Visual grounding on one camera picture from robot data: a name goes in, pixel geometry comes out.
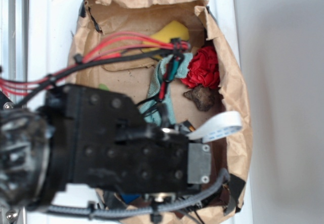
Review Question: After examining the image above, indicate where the brown paper bag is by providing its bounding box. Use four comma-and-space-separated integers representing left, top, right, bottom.
69, 0, 253, 223

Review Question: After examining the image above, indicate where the aluminium frame rail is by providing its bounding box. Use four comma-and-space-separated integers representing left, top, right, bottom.
0, 0, 29, 224

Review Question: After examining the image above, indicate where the black mounting bracket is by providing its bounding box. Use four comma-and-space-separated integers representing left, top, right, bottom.
0, 91, 15, 110

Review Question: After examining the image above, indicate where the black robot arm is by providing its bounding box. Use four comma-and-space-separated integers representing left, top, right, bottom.
1, 84, 200, 210

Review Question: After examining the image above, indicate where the red wire bundle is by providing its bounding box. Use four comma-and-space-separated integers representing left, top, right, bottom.
0, 31, 192, 95

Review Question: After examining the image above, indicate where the light blue cloth rag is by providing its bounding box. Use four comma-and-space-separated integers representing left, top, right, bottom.
139, 53, 193, 125

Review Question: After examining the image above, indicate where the red crumpled paper flower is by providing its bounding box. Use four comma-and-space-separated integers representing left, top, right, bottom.
181, 46, 220, 89

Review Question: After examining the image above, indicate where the white ribbon cable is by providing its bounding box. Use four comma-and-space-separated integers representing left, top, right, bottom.
188, 110, 243, 144

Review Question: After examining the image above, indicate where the brown rock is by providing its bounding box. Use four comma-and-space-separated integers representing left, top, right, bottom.
183, 85, 215, 112

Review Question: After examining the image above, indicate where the blue rectangular block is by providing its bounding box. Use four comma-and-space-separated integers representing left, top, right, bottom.
120, 194, 141, 204

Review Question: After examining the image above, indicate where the yellow sponge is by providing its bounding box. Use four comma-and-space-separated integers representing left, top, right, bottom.
141, 20, 190, 60

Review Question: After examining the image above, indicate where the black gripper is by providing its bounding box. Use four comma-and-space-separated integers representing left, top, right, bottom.
64, 84, 201, 195

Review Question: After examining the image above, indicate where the green plush toy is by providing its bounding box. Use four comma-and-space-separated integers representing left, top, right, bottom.
98, 83, 110, 91

